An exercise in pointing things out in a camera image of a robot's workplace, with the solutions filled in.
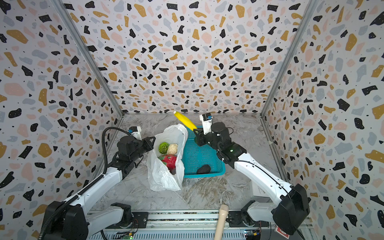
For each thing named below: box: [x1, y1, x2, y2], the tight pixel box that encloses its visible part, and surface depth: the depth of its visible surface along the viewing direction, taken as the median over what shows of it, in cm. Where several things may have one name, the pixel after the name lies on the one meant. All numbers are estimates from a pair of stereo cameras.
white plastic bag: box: [146, 123, 189, 192], surface depth 76 cm
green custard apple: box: [158, 142, 170, 154], surface depth 97 cm
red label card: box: [274, 226, 290, 240], surface depth 71 cm
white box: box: [250, 180, 265, 202], surface depth 81 cm
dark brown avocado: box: [196, 164, 211, 174], surface depth 89 cm
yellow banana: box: [173, 111, 198, 131], surface depth 76 cm
